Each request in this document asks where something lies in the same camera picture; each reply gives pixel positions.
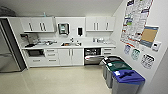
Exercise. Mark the tan blue wall notice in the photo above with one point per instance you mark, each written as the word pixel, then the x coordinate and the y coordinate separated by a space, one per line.
pixel 149 36

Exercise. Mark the blue dish soap bottle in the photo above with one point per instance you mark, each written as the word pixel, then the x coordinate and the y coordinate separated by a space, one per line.
pixel 94 39

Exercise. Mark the grey bin blue lid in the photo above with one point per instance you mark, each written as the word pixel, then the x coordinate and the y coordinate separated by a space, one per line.
pixel 128 81

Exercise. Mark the white wall cabinet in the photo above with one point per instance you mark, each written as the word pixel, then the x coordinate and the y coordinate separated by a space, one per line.
pixel 36 24
pixel 100 23

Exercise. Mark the stainless steel dishwasher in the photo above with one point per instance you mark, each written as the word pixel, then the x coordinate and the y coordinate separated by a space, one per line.
pixel 92 55

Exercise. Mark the steel sink basin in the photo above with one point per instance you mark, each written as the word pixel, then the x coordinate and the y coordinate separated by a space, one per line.
pixel 70 44

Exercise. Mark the white wide drawer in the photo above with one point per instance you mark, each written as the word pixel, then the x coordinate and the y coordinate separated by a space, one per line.
pixel 36 60

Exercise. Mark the white wall switch box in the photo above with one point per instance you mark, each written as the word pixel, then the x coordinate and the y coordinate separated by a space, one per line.
pixel 156 46

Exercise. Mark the grey crumpled bundle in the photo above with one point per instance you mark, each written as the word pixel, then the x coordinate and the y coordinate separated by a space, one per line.
pixel 6 11

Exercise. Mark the large colourful wall poster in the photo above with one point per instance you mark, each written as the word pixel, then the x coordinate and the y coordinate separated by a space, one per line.
pixel 135 20

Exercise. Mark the blue recycling bin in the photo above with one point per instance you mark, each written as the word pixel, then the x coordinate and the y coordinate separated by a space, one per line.
pixel 111 60

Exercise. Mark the grey bin green lid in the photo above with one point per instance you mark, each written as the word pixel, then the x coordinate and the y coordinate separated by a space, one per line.
pixel 118 66

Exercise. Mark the white two-door sink cabinet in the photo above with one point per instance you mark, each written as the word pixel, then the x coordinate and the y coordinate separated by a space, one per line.
pixel 70 56

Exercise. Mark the grey paper towel dispenser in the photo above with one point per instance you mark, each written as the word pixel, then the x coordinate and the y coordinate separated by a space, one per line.
pixel 63 28

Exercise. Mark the stainless steel refrigerator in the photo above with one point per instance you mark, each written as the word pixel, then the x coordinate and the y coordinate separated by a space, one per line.
pixel 10 46

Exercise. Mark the white drawer stack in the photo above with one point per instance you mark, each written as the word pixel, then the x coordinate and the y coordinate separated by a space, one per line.
pixel 51 56
pixel 108 51

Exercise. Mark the black built-in microwave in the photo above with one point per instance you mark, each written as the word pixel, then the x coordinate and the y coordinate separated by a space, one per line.
pixel 35 52

